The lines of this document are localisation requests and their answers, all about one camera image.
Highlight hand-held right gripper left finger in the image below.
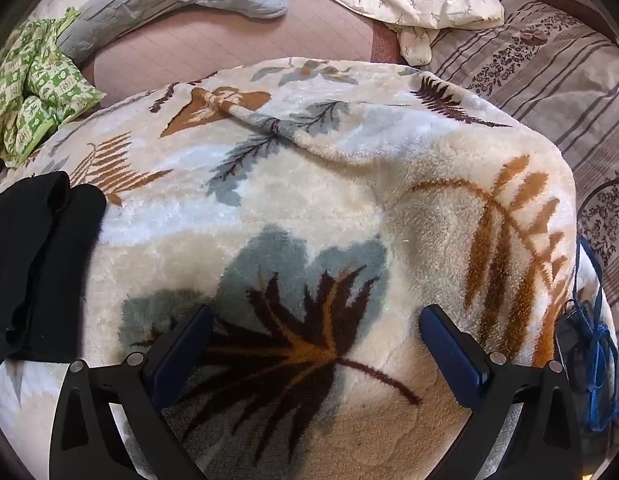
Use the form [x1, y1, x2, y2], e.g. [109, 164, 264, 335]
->
[49, 304, 215, 480]

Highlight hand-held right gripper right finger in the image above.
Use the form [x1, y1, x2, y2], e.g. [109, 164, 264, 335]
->
[418, 304, 585, 480]

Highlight black pants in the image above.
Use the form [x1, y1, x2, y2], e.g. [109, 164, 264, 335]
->
[0, 171, 107, 367]

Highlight leaf print fleece blanket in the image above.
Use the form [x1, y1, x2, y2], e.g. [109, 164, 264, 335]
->
[0, 57, 617, 480]

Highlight green patterned cloth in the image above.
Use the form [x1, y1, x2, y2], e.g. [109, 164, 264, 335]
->
[0, 7, 106, 167]

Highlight striped floral bed sheet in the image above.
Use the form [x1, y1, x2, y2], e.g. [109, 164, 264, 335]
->
[424, 0, 619, 461]

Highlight pink mattress sheet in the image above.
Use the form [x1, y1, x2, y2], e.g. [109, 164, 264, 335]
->
[82, 0, 400, 108]

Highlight blue strap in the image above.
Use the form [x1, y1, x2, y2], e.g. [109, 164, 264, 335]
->
[572, 237, 619, 433]

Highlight black cable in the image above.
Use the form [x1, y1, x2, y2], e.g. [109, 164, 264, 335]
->
[574, 177, 619, 241]

